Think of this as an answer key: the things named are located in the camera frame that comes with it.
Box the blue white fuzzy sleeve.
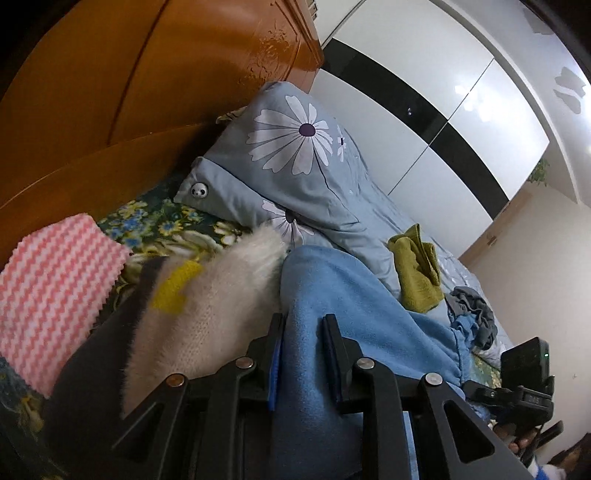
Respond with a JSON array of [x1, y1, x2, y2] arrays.
[[527, 451, 580, 480]]

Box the person's right hand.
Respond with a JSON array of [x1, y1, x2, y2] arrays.
[[493, 423, 538, 455]]

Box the cream fuzzy sweater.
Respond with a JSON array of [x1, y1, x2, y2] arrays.
[[122, 226, 287, 415]]

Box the teal floral bed blanket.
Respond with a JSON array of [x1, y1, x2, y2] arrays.
[[1, 181, 247, 479]]

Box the olive green knit garment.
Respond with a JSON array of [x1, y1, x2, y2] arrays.
[[387, 224, 444, 313]]

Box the black action camera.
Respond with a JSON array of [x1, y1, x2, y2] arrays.
[[501, 337, 550, 393]]

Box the white black wardrobe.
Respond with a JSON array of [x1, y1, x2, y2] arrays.
[[311, 1, 549, 256]]

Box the daisy print pillow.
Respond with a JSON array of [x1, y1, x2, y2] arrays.
[[174, 81, 403, 296]]

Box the blue sweatpants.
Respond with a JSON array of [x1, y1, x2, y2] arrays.
[[267, 246, 472, 479]]

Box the dark grey folded garment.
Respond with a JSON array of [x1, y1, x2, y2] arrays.
[[43, 257, 165, 479]]

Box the orange wooden headboard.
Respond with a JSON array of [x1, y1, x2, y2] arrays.
[[1, 1, 324, 259]]

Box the light blue daisy duvet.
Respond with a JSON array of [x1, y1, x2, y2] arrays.
[[338, 128, 512, 368]]

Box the pink white zigzag cloth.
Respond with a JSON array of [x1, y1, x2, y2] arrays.
[[1, 214, 130, 397]]

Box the cardboard box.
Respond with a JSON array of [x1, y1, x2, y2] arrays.
[[460, 184, 534, 275]]

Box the grey crumpled garment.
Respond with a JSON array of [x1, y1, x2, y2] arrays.
[[445, 287, 498, 351]]

